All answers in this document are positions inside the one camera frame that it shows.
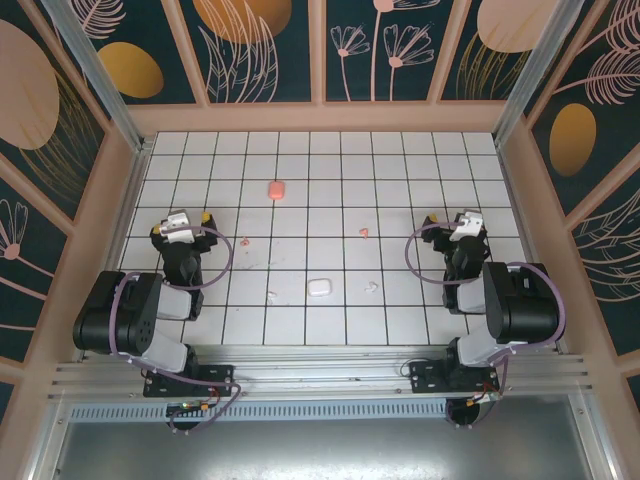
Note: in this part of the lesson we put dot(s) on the pink earbud charging case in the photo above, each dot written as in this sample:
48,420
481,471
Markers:
276,191

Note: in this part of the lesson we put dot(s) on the white earbud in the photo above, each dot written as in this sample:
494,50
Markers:
370,287
271,297

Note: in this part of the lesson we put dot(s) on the white earbud charging case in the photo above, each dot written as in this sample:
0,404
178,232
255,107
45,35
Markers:
320,288

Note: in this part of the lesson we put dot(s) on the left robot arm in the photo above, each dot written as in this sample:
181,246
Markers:
100,320

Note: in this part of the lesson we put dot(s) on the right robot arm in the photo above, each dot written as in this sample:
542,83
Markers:
525,305

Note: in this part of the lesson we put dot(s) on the pale circle gold lines panel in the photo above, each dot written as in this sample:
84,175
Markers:
25,90
505,25

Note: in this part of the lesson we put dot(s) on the grey metal base sheet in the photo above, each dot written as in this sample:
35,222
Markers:
320,450

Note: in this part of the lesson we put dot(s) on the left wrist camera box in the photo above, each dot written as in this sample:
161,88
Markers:
177,227

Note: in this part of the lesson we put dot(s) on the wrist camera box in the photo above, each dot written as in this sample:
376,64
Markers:
177,227
467,226

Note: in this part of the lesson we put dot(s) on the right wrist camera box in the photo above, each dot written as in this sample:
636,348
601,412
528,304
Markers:
467,226

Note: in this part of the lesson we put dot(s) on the pink flowers wall panel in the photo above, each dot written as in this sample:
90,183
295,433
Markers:
400,80

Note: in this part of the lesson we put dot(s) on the single pink flower wall panel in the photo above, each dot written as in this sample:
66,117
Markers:
20,280

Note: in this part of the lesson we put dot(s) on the leaf outline wall panel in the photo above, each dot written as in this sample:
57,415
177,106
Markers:
610,270

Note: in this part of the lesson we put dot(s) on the aluminium corner post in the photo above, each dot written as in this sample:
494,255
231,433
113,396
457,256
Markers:
102,80
533,70

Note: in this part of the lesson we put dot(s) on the orange oval feather wall panel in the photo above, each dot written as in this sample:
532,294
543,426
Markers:
130,70

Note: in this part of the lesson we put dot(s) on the orange oval leaf wall panel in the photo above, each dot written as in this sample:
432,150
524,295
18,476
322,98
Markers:
572,140

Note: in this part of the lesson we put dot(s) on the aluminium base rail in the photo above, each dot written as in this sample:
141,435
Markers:
325,370

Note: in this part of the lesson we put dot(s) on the orange circle leaves wall panel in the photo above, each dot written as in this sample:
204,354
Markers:
240,20

